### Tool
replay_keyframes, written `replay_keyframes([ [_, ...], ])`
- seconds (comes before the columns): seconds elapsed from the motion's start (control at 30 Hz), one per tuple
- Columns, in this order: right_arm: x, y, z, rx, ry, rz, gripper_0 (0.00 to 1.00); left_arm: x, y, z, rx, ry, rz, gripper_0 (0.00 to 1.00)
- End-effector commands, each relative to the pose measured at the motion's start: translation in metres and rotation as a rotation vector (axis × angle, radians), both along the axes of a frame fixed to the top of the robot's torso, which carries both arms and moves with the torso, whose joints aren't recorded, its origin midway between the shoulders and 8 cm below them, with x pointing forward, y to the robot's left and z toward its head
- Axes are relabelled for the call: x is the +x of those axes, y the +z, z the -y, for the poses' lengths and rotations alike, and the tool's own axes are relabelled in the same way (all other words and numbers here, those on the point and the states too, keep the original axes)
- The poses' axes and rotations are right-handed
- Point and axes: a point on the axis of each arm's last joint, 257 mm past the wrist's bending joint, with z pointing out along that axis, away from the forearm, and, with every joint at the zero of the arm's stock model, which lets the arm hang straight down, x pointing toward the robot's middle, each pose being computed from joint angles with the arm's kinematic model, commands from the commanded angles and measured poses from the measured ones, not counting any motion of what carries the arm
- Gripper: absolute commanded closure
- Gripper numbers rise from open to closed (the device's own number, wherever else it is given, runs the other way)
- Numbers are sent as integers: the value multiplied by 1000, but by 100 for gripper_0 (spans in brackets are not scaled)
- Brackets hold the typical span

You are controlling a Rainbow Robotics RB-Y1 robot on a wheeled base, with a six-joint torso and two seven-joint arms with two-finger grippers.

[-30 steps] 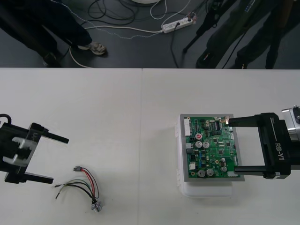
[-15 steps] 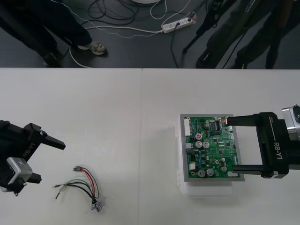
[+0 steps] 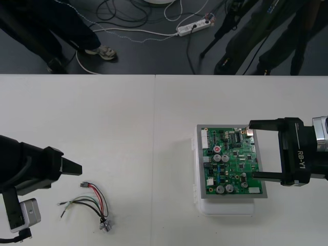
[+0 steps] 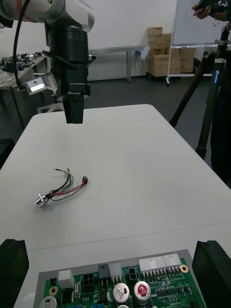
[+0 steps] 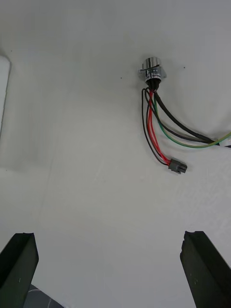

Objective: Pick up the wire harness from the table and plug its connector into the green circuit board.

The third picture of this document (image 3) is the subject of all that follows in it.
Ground pale grey left wrist camera box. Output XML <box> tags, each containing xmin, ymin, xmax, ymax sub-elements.
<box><xmin>9</xmin><ymin>198</ymin><xmax>42</xmax><ymax>233</ymax></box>

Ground black tripod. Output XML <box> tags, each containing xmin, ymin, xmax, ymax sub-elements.
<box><xmin>199</xmin><ymin>0</ymin><xmax>243</xmax><ymax>58</ymax></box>

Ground white round base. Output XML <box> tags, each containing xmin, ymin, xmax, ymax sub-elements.
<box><xmin>143</xmin><ymin>0</ymin><xmax>176</xmax><ymax>5</ymax></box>

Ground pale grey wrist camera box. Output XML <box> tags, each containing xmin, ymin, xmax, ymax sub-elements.
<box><xmin>312</xmin><ymin>115</ymin><xmax>328</xmax><ymax>152</ymax></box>
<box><xmin>9</xmin><ymin>198</ymin><xmax>42</xmax><ymax>233</ymax></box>

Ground red black green cable bundle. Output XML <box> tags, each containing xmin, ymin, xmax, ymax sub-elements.
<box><xmin>56</xmin><ymin>181</ymin><xmax>115</xmax><ymax>235</ymax></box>

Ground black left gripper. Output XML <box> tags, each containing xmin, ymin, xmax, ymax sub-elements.
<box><xmin>15</xmin><ymin>142</ymin><xmax>83</xmax><ymax>191</ymax></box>

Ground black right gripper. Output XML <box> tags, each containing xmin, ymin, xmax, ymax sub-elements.
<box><xmin>247</xmin><ymin>117</ymin><xmax>312</xmax><ymax>187</ymax></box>

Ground thin white looped cable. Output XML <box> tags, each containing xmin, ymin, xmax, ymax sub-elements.
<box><xmin>163</xmin><ymin>0</ymin><xmax>206</xmax><ymax>23</ymax></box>

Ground twisted white floor cable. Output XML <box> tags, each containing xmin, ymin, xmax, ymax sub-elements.
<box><xmin>55</xmin><ymin>0</ymin><xmax>180</xmax><ymax>44</ymax></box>

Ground black left wrist camera cable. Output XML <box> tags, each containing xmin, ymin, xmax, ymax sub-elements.
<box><xmin>0</xmin><ymin>229</ymin><xmax>33</xmax><ymax>243</ymax></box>

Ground tangled black floor cables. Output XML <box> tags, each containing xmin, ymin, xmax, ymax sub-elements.
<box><xmin>95</xmin><ymin>0</ymin><xmax>150</xmax><ymax>26</ymax></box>

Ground pale grey right wrist camera box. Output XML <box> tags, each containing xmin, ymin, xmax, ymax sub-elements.
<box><xmin>312</xmin><ymin>115</ymin><xmax>328</xmax><ymax>152</ymax></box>

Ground black power strip cable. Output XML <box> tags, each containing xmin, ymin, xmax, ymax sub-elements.
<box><xmin>184</xmin><ymin>25</ymin><xmax>197</xmax><ymax>75</ymax></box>

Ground green circuit board grey frame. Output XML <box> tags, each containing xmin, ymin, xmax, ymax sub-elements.
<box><xmin>196</xmin><ymin>124</ymin><xmax>269</xmax><ymax>200</ymax></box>

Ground white power strip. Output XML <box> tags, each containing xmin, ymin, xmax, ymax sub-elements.
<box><xmin>176</xmin><ymin>18</ymin><xmax>213</xmax><ymax>36</ymax></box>

